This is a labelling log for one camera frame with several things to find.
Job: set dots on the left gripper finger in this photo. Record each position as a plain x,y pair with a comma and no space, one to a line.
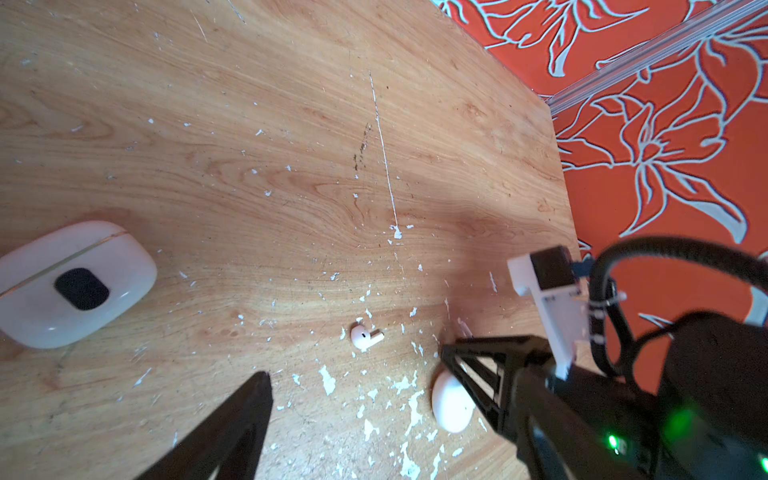
228,443

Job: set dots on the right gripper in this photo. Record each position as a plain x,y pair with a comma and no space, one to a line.
587,426

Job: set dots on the white earbud charging case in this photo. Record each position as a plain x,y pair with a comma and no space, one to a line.
70,283

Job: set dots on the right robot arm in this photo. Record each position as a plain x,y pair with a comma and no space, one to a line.
706,371

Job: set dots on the white round puck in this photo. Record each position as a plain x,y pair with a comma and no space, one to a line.
452,406

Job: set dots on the white earbud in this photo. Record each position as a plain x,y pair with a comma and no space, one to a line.
363,339

